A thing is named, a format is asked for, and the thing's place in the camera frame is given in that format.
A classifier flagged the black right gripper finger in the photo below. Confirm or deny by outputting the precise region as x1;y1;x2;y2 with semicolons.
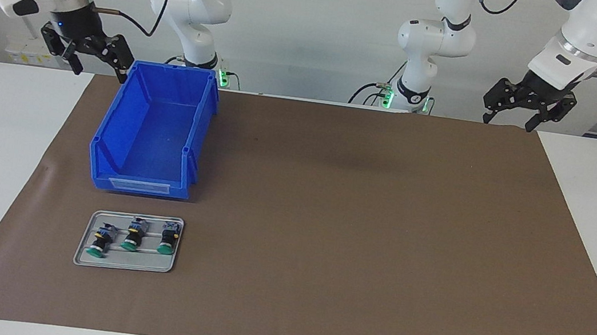
36;22;89;77
85;31;138;86

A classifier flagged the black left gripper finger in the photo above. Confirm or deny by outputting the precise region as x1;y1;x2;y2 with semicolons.
524;87;579;139
480;75;525;128

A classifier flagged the green push button switch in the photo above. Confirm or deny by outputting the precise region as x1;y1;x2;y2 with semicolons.
157;221;181;256
85;221;120;261
120;216;151;253

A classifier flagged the blue plastic storage bin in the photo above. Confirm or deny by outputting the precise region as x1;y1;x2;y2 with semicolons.
84;55;224;204

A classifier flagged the grey metal tray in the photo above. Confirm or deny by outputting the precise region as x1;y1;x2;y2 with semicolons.
72;205;186;279

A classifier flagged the brown table mat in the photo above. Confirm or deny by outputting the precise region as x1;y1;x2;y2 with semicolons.
0;58;597;335

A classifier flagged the black base cable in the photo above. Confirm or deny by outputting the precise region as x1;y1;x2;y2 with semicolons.
348;54;408;111

